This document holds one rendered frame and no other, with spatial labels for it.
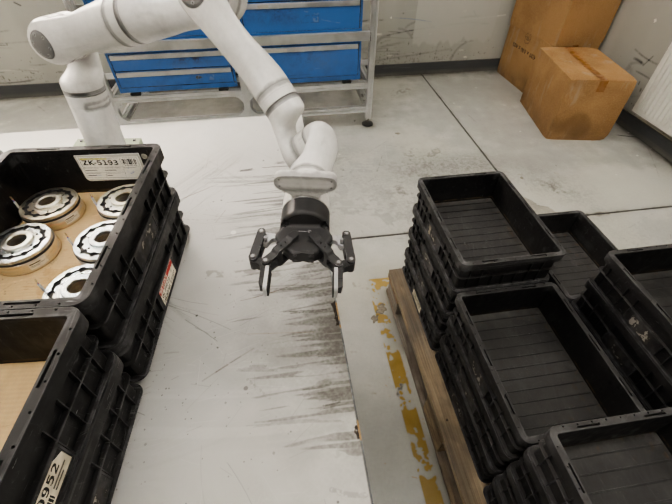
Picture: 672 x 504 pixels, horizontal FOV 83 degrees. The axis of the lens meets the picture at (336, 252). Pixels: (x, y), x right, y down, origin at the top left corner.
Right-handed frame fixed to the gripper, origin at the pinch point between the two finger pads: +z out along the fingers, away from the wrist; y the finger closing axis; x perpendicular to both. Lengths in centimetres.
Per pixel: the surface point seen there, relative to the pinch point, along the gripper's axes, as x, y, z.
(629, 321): -40, -82, -19
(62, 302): -0.5, 30.2, 2.5
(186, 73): -74, 83, -203
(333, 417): -21.1, -5.3, 10.4
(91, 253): -9.1, 36.2, -12.2
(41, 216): -11, 50, -22
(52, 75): -114, 214, -268
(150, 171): -3.7, 29.2, -27.3
